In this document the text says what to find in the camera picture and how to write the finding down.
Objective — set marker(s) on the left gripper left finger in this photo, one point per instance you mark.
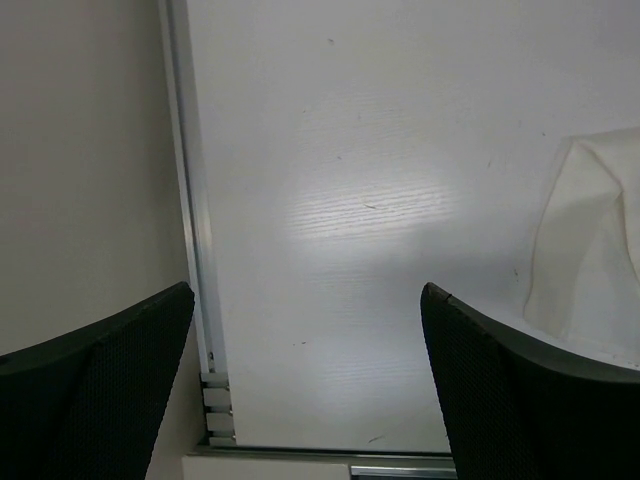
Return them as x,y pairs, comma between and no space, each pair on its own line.
89,404

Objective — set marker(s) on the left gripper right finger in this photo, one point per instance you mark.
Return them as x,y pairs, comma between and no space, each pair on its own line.
515,407

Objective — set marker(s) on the white pleated skirt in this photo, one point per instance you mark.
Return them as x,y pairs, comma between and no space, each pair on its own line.
584,289

